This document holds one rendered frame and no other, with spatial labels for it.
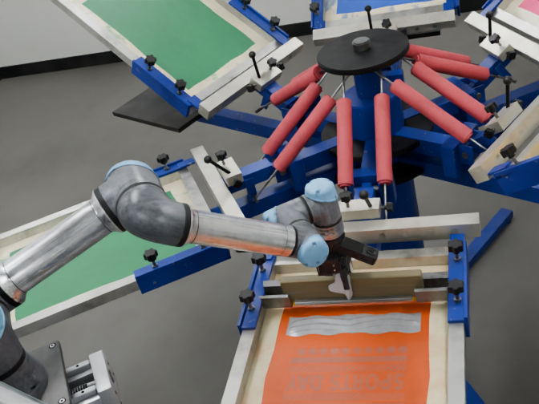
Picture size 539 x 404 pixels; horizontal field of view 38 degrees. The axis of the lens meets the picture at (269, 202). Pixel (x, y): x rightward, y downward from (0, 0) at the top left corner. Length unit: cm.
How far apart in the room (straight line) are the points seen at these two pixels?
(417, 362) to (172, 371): 177
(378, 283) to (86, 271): 103
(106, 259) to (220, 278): 137
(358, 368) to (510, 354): 137
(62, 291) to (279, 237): 104
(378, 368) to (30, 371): 83
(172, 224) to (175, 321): 218
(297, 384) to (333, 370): 10
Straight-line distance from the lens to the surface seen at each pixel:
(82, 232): 176
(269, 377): 204
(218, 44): 328
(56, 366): 186
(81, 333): 399
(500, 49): 288
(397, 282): 208
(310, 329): 212
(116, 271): 258
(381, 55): 258
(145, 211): 164
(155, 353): 368
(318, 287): 212
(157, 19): 334
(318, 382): 199
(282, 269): 232
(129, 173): 174
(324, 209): 192
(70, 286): 261
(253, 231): 172
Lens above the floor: 241
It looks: 34 degrees down
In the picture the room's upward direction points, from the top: 16 degrees counter-clockwise
